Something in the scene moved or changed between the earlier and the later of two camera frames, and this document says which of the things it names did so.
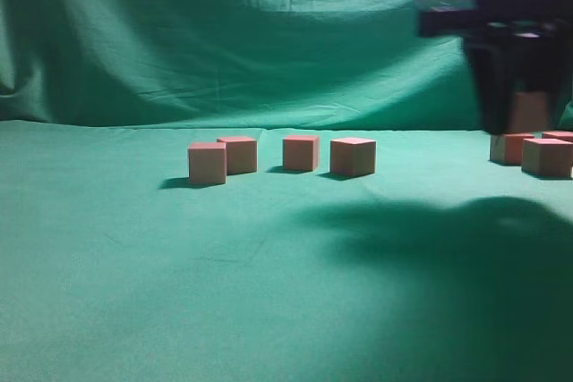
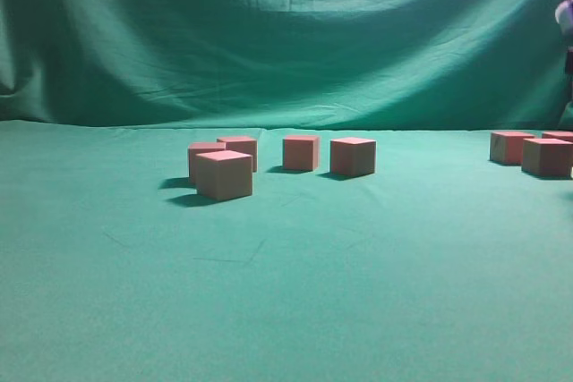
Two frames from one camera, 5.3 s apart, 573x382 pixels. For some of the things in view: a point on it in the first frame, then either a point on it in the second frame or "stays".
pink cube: x=207 y=162 stays
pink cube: x=301 y=152 stays
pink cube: x=352 y=157 stays
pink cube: x=530 y=111 → x=224 y=174
